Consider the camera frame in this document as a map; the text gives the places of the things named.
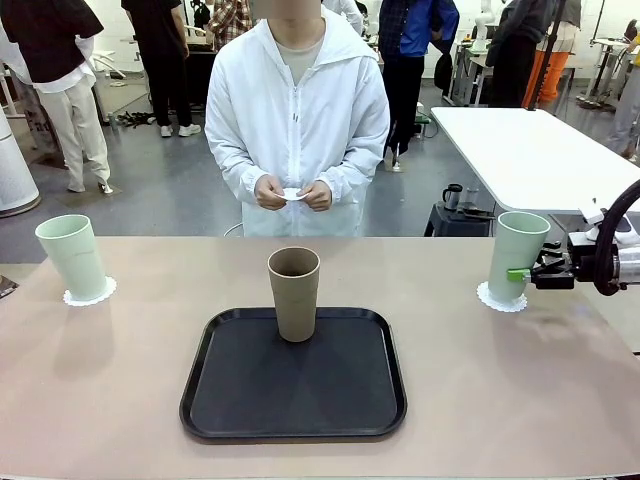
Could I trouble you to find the bystander black shirt white trousers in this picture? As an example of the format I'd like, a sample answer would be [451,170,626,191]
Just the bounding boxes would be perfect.
[0,0,112,195]

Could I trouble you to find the bystander grey trousers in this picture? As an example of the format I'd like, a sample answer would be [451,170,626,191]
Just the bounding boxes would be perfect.
[607,34,640,164]

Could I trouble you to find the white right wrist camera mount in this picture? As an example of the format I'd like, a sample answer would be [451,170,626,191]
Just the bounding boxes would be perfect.
[578,198,634,242]

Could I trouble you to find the black braided cable sleeve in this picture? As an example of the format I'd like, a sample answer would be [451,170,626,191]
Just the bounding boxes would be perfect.
[593,178,640,297]

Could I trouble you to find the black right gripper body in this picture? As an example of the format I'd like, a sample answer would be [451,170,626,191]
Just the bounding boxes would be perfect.
[566,231,609,284]

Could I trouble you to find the black travel mug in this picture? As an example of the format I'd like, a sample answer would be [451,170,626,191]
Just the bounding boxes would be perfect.
[442,183,464,211]

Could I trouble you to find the bystander orange trousers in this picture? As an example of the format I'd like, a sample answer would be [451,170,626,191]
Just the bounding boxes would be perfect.
[522,0,584,104]

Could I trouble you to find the large white table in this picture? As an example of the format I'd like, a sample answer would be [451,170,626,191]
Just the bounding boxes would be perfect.
[429,106,640,236]

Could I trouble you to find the bystander blue shirt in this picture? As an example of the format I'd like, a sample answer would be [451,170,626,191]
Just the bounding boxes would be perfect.
[377,0,460,174]

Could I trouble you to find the black stand pole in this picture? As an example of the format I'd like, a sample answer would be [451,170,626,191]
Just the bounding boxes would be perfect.
[522,0,569,112]

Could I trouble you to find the brown plastic cup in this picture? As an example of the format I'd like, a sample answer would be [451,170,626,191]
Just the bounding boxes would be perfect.
[267,246,321,344]

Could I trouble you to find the black stool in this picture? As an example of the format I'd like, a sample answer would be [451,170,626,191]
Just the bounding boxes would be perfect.
[423,201,497,238]

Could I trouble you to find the grey background desk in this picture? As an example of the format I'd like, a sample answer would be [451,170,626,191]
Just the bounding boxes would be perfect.
[452,42,494,109]

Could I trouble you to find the person's right hand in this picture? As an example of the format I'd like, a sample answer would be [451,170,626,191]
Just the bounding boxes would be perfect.
[253,174,289,211]

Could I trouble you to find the white cylindrical air purifier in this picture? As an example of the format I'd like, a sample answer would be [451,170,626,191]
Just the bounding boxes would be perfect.
[0,107,41,217]

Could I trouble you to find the person's left forearm white sleeve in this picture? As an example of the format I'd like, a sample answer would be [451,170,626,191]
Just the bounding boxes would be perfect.
[319,134,391,204]

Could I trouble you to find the bystander dark grey jacket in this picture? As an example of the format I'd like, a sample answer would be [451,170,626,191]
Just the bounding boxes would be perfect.
[485,0,556,109]

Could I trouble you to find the person in white jacket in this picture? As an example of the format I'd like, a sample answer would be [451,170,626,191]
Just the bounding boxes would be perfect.
[204,0,391,239]

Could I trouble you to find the light green plastic cup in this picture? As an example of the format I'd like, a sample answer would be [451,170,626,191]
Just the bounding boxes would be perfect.
[34,214,109,302]
[487,211,552,304]

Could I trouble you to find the white background desk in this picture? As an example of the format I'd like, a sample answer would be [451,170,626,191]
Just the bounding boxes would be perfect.
[574,37,631,109]

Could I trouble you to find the bystander all black clothes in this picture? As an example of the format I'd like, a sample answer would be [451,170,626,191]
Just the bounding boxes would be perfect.
[121,0,203,139]

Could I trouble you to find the black plastic tray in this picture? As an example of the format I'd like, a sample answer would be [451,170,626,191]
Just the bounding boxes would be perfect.
[178,306,409,441]

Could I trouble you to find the bystander plaid shirt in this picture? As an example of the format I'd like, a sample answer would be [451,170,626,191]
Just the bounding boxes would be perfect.
[207,0,254,49]

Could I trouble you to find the person's right forearm white sleeve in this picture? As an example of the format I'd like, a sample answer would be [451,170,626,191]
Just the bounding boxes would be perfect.
[205,134,274,201]

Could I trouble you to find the person's left hand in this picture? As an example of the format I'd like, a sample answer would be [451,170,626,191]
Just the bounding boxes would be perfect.
[302,180,334,213]

